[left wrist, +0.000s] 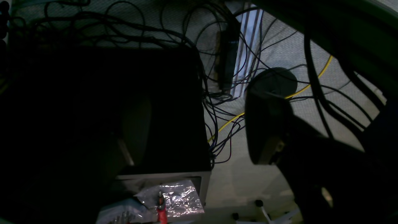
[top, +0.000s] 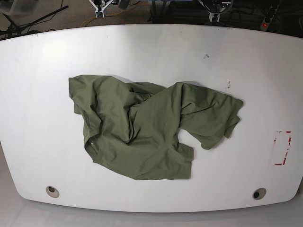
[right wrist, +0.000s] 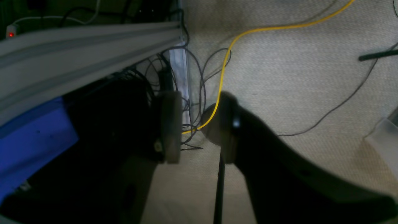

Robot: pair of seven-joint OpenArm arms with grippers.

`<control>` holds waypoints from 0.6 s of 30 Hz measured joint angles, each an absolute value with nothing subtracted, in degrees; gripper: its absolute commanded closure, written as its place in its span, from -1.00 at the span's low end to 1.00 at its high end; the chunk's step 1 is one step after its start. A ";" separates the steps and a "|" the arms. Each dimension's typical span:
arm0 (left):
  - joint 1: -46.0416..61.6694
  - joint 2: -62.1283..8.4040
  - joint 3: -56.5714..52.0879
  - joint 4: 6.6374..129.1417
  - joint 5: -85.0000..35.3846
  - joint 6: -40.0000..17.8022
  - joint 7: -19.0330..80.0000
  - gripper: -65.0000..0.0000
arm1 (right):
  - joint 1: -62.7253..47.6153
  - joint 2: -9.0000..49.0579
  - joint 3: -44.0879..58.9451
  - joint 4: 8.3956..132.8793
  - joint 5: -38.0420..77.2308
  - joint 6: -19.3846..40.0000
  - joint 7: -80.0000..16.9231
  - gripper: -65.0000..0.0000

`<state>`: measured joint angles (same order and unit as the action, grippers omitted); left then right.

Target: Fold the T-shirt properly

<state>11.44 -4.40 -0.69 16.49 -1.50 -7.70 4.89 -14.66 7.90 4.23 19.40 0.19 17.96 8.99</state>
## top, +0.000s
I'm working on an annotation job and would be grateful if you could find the left table cable grommet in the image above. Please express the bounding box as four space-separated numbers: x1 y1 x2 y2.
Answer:
46 186 60 198

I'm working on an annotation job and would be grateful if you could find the red tape rectangle marking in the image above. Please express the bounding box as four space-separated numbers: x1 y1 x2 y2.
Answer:
272 131 292 166

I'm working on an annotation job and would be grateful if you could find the yellow cable on floor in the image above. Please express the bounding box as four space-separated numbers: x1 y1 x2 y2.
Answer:
81 9 124 28

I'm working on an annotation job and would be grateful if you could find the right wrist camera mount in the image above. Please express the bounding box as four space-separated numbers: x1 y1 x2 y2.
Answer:
89 0 113 18

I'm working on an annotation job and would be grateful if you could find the table cable grommet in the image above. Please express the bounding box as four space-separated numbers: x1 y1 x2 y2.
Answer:
252 188 267 200
46 186 60 198

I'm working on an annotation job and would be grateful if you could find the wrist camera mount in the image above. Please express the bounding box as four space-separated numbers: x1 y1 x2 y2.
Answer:
197 0 234 22
89 0 113 18

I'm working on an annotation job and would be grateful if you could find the black tripod stand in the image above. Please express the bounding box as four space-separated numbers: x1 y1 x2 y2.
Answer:
0 4 69 38

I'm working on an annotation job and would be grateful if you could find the right table cable grommet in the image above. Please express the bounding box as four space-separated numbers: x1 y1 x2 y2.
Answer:
252 188 267 200

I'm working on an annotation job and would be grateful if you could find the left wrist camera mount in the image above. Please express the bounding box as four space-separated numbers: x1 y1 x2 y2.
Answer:
197 0 234 22

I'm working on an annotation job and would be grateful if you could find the black power strip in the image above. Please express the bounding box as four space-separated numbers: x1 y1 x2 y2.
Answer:
260 0 281 31

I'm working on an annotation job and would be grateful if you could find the olive green T-shirt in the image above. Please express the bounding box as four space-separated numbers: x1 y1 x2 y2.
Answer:
69 75 243 180

